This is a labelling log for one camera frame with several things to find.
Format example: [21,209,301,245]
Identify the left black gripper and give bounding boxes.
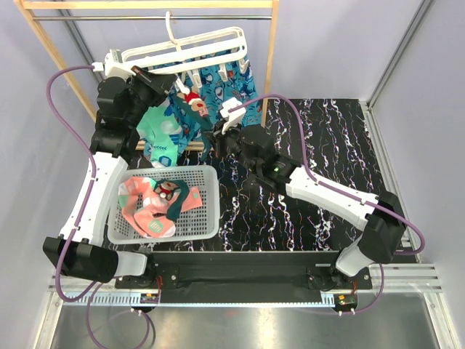
[125,65,176,127]

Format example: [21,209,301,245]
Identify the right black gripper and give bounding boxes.
[205,117,259,175]

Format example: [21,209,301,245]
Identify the white plastic clip hanger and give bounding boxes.
[121,12,250,87]

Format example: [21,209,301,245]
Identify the mint sock with blue logo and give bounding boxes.
[143,107,182,167]

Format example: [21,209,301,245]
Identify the plain dark green sock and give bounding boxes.
[153,179,190,222]

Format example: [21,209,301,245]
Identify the pink sock front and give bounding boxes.
[118,176,203,230]

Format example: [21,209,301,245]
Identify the pink sock end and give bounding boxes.
[133,206,176,238]

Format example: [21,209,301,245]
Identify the green reindeer sock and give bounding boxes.
[175,87,213,161]

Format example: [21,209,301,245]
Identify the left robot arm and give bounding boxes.
[43,66,177,288]

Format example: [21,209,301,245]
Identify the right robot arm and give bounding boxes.
[203,125,406,289]

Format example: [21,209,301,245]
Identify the blue shark print shorts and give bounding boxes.
[141,63,258,159]

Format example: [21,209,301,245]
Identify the metal rack rod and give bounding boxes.
[33,15,272,22]

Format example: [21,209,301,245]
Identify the white plastic basket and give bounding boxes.
[108,165,220,244]

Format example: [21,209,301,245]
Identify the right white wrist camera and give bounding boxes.
[219,97,246,135]

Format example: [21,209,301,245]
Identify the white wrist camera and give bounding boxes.
[219,97,246,135]
[92,49,135,80]

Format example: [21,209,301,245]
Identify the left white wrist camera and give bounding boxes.
[92,49,135,80]

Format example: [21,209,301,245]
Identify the wooden clothes rack frame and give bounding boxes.
[13,0,281,153]

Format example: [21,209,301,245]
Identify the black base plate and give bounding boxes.
[116,252,373,307]

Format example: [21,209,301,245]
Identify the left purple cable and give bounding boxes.
[46,64,157,348]

